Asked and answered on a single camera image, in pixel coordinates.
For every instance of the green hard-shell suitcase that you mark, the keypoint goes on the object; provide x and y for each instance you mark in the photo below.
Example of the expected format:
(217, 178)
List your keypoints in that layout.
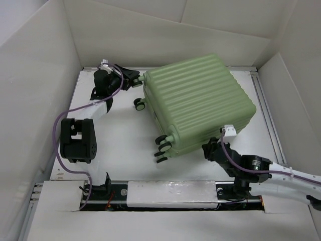
(191, 101)

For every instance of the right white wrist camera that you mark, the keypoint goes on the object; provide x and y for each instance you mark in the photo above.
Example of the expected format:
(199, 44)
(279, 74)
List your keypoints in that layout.
(229, 131)

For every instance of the metal base rail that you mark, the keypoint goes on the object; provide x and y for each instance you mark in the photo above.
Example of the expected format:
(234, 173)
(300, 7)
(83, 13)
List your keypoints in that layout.
(113, 199)

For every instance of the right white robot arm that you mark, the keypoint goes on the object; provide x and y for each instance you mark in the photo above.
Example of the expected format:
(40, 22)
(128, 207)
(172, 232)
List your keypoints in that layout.
(258, 176)

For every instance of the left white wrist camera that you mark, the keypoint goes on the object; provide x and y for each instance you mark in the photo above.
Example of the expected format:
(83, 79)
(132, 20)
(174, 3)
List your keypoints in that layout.
(104, 66)

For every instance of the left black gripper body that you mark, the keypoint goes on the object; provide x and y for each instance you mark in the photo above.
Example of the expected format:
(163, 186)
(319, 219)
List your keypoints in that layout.
(115, 83)

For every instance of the white foam block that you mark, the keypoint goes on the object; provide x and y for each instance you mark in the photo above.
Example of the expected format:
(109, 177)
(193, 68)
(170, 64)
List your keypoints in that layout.
(172, 194)

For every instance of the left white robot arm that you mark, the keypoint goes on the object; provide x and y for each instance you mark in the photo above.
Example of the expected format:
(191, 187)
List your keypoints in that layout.
(78, 143)

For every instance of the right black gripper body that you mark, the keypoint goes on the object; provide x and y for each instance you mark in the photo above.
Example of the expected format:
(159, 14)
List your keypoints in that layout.
(230, 173)

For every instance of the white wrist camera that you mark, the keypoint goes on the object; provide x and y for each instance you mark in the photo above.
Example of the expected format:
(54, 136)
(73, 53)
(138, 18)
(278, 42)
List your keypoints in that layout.
(229, 131)
(104, 66)

